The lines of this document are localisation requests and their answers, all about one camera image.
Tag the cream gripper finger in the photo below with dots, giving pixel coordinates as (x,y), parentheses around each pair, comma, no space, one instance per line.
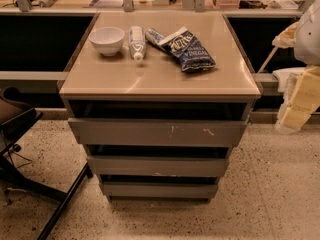
(286,39)
(301,99)

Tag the black office chair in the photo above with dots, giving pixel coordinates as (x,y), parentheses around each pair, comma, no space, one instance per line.
(34,192)

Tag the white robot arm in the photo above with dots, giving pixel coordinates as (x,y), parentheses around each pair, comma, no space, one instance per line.
(307,45)

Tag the grey middle drawer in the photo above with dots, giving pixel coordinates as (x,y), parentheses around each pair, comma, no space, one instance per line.
(144,166)

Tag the grey bottom drawer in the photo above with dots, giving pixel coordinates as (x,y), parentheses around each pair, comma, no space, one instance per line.
(159,191)

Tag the grey top drawer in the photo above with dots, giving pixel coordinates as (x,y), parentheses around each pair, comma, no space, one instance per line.
(148,132)

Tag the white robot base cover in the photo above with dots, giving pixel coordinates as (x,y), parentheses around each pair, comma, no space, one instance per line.
(282,76)

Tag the clear plastic water bottle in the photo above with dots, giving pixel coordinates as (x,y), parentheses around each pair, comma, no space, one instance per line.
(137,43)

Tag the blue vinegar chips bag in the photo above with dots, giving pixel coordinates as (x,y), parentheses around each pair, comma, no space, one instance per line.
(184,46)

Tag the grey drawer cabinet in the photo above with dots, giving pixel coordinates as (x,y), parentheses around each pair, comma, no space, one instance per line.
(117,87)

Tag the grey drawer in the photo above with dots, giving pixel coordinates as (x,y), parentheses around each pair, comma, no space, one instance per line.
(159,191)
(148,132)
(144,166)

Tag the white bowl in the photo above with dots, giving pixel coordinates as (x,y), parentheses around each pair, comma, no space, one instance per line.
(108,41)

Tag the white stick black handle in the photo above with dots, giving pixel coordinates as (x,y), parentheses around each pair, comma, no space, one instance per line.
(269,57)

